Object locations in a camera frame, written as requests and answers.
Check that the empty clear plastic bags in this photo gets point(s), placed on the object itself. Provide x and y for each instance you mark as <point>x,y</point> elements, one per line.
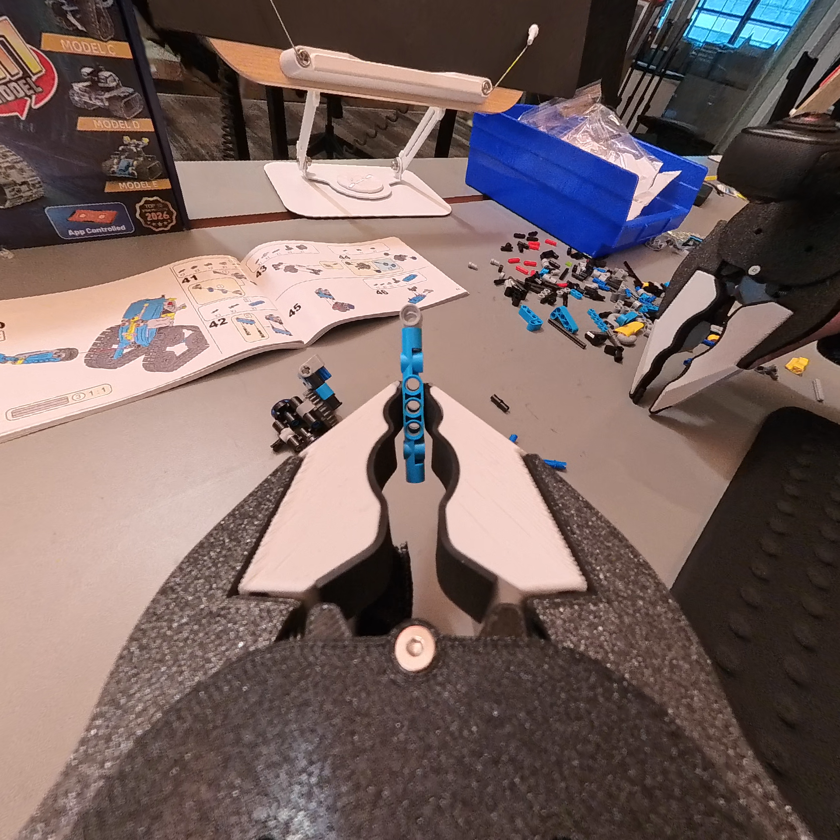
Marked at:
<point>590,131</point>

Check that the blue plastic bin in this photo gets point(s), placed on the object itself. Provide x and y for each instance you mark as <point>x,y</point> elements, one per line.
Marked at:
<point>558,190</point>

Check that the small black blue gear assembly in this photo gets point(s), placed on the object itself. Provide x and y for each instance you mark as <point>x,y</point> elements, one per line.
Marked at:
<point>315,400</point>

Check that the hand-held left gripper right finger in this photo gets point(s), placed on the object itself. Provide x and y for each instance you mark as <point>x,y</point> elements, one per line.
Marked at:
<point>512,518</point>

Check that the instruction booklet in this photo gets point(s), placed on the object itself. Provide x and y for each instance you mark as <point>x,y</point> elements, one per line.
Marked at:
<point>197,315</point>

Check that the pile of small brick parts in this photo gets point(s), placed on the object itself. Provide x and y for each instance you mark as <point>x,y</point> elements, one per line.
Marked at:
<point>590,289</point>

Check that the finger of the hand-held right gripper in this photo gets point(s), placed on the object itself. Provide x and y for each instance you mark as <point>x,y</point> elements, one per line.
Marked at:
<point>682,321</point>
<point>735,354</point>

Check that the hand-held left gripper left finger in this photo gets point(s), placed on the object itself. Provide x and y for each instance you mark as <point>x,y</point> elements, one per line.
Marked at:
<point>321,518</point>

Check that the grey desk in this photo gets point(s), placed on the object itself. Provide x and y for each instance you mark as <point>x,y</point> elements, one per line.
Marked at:
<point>164,525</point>

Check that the blue beam brick assembly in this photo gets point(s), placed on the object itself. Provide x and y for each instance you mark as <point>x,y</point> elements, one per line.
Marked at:
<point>413,459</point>

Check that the robot kit box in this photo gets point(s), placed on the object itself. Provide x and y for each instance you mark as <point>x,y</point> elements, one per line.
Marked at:
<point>98,131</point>

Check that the white folding stand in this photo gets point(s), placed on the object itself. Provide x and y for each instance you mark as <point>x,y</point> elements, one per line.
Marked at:
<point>367,197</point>

